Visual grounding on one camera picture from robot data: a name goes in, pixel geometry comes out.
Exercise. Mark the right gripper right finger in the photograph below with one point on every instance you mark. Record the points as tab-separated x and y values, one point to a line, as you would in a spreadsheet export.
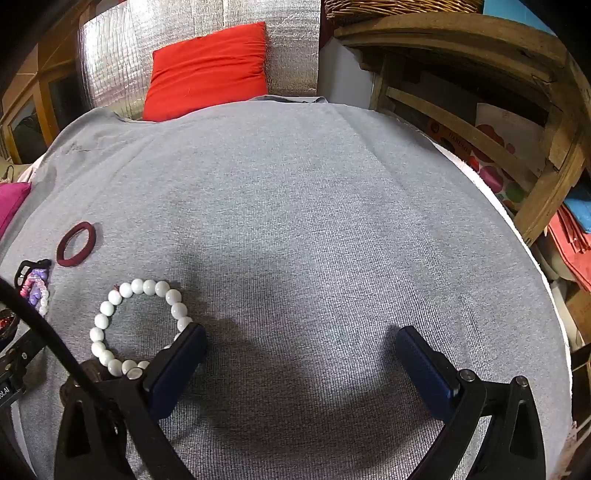
513	447

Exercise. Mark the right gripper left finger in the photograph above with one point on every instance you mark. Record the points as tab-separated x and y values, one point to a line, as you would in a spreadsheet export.
92	440

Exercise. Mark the magenta pillow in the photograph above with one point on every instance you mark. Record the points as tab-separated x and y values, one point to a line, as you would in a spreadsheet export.
12	195

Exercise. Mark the grey blanket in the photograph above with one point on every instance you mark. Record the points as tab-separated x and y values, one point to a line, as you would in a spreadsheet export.
302	236

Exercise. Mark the wooden cabinet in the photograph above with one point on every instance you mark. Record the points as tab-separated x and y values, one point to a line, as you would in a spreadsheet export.
42	93

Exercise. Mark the wooden shelf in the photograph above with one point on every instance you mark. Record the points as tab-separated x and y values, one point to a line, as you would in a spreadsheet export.
509	98

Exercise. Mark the red pillow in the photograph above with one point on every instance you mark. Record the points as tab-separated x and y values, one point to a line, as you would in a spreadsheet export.
222	67

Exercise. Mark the silver insulation sheet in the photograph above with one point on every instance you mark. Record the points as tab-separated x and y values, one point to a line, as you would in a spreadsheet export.
116	46

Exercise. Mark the wicker basket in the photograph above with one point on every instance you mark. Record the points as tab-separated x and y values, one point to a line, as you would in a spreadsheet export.
349	10

